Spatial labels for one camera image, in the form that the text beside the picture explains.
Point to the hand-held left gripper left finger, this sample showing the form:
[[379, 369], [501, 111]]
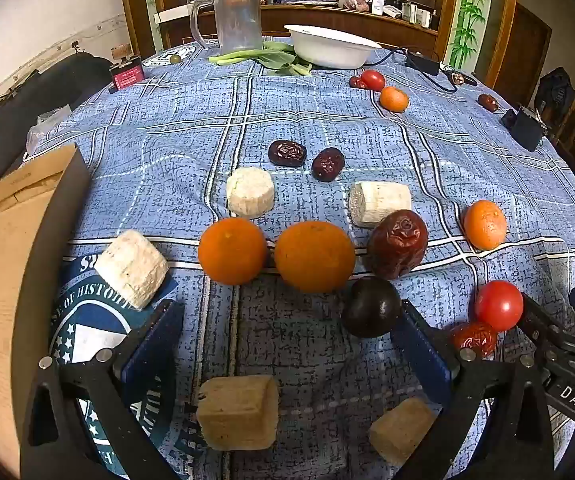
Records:
[[152, 355]]

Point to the small red date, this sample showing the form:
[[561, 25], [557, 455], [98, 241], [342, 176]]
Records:
[[475, 338], [487, 102], [355, 81]]

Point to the white plastic bag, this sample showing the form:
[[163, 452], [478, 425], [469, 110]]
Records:
[[49, 122]]

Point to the wrinkled dark red date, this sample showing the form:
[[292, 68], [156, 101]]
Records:
[[328, 164], [287, 152]]

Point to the large red date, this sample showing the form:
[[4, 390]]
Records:
[[398, 244]]

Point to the small brown object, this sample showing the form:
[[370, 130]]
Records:
[[457, 78]]

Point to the red and black box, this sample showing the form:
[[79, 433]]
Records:
[[127, 75]]

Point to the clear plastic pitcher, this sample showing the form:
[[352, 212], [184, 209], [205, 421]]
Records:
[[235, 20]]

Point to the blue checked tablecloth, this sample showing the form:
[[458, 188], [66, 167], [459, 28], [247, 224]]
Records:
[[167, 160]]

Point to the wooden door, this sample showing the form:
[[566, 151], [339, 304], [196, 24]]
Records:
[[522, 50]]

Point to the black backpack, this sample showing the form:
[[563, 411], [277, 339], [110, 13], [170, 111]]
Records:
[[557, 91]]

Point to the small mandarin orange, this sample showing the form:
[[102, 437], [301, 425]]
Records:
[[394, 99], [485, 225]]

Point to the red tomato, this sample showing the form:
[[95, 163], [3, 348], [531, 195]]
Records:
[[500, 305], [373, 80]]

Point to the wooden cabinet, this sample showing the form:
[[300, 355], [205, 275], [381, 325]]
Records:
[[292, 19]]

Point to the small green olive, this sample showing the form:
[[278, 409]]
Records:
[[175, 59]]

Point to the tan cake cube left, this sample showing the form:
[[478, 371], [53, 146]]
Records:
[[237, 412]]

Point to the black device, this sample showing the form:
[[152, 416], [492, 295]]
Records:
[[525, 127]]

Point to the white bowl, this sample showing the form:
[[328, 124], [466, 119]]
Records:
[[332, 46]]

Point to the large orange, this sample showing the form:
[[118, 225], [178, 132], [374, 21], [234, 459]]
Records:
[[315, 256], [232, 251]]

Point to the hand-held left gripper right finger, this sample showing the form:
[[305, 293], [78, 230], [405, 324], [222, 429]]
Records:
[[422, 350]]

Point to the cardboard box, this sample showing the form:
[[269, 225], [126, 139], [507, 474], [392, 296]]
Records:
[[2, 285]]

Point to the green bamboo wall sticker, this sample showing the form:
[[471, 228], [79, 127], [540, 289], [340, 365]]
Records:
[[470, 10]]

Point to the tan cake cube right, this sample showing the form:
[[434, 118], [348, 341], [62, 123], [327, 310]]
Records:
[[402, 430]]

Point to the black sofa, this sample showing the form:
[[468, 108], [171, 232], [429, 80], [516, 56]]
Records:
[[12, 105]]

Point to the black power adapter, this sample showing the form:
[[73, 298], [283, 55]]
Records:
[[422, 64]]

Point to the green leafy vegetable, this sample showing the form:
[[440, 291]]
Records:
[[267, 58]]

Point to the tan cake cube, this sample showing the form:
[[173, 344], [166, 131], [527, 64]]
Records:
[[402, 430], [237, 412]]

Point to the dark purple plum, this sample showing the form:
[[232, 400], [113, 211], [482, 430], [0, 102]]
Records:
[[371, 306]]

